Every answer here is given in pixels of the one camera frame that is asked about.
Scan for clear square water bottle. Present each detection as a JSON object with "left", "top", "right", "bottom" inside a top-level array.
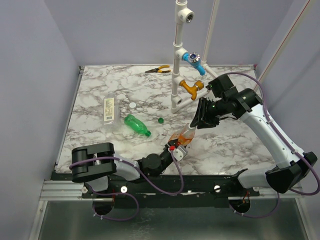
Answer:
[{"left": 103, "top": 92, "right": 120, "bottom": 126}]

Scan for yellow handled pliers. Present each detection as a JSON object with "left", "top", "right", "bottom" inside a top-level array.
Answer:
[{"left": 145, "top": 65, "right": 171, "bottom": 74}]

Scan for blue plastic faucet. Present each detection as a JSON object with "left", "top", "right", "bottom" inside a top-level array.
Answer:
[{"left": 182, "top": 52, "right": 206, "bottom": 76}]

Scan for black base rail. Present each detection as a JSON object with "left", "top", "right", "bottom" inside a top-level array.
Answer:
[{"left": 49, "top": 172, "right": 273, "bottom": 210}]

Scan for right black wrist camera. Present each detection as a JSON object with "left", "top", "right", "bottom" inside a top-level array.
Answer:
[{"left": 206, "top": 74, "right": 238, "bottom": 100}]

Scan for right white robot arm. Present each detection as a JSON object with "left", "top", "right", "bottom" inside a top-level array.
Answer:
[{"left": 188, "top": 87, "right": 317, "bottom": 196}]

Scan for green plastic bottle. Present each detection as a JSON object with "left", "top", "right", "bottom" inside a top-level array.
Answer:
[{"left": 124, "top": 114, "right": 151, "bottom": 137}]

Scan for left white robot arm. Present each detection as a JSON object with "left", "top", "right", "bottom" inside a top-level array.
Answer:
[{"left": 69, "top": 140, "right": 178, "bottom": 186}]

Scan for white round bottle cap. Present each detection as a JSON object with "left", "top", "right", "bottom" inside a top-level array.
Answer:
[{"left": 129, "top": 102, "right": 137, "bottom": 109}]

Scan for white PVC pipe frame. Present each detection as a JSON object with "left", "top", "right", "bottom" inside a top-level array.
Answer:
[{"left": 171, "top": 0, "right": 315, "bottom": 113}]

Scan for brass yellow faucet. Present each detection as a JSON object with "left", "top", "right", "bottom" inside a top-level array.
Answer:
[{"left": 179, "top": 80, "right": 204, "bottom": 101}]

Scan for orange label tea bottle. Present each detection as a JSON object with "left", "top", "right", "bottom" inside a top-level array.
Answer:
[{"left": 168, "top": 123, "right": 196, "bottom": 147}]

